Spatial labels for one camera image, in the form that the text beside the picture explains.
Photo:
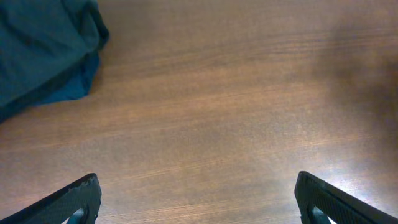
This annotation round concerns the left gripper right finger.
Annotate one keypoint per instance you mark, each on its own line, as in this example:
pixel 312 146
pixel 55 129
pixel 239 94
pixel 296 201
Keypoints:
pixel 320 202

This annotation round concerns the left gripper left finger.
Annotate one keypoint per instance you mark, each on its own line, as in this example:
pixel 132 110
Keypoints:
pixel 78 202

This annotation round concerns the dark green t-shirt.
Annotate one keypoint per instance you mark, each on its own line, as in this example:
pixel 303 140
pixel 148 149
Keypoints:
pixel 42 39

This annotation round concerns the blue folded garment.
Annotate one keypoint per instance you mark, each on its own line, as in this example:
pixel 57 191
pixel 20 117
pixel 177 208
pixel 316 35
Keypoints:
pixel 72 84

